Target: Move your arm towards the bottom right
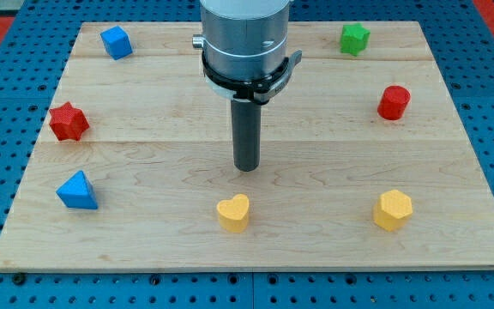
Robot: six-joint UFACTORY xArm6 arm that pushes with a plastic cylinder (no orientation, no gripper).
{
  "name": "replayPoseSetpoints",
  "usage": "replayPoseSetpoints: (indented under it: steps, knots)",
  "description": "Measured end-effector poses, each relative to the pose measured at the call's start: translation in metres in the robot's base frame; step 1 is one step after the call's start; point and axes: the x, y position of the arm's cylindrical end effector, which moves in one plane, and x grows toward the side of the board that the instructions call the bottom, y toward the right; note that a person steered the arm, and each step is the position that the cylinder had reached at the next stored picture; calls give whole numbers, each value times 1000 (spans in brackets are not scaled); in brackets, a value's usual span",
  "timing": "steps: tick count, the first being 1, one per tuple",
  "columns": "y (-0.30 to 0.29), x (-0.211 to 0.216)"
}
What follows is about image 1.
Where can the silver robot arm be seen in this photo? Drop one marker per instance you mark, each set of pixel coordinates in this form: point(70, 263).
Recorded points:
point(243, 44)

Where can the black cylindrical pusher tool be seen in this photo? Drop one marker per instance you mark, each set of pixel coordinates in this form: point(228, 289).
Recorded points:
point(246, 132)

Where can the yellow heart block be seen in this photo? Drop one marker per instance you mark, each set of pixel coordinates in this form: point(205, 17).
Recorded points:
point(233, 214)

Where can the wooden board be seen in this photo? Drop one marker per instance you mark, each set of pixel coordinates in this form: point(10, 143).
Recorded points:
point(158, 154)

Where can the yellow hexagon block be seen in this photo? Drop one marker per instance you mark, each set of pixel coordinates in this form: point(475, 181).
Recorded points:
point(392, 210)

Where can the red cylinder block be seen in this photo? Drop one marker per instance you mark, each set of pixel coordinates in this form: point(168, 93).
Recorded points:
point(394, 102)

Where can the green star block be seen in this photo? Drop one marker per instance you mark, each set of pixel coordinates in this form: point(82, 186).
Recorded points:
point(354, 38)

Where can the blue cube block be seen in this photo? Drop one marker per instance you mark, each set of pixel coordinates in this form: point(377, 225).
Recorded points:
point(116, 42)

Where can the blue triangle block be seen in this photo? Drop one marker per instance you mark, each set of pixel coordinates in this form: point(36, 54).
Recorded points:
point(77, 192)

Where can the red star block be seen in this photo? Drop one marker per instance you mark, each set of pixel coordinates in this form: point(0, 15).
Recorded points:
point(68, 122)

